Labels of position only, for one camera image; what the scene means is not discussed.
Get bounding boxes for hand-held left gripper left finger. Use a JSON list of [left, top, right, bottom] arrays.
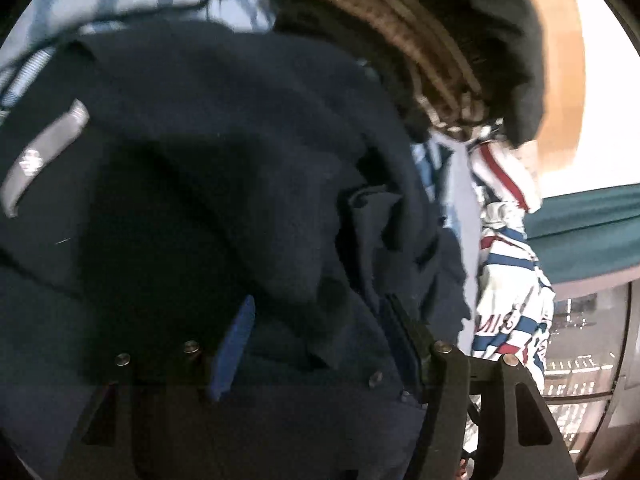
[[55, 294, 257, 480]]

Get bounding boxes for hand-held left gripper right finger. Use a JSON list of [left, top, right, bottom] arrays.
[[382, 294, 581, 480]]

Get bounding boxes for navy knit cardigan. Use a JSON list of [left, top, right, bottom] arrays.
[[0, 17, 473, 480]]

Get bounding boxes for white red blue printed cloth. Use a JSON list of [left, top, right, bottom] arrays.
[[462, 120, 556, 456]]

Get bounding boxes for grey bed sheet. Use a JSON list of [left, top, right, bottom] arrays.
[[440, 135, 483, 356]]

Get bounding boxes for teal green cloth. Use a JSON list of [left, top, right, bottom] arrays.
[[525, 185, 640, 283]]

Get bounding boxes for brown striped fringed scarf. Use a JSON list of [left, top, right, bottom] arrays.
[[272, 0, 501, 141]]

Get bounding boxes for wooden headboard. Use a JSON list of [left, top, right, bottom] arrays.
[[505, 0, 588, 186]]

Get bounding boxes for black cloth garment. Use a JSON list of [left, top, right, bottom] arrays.
[[390, 0, 546, 148]]

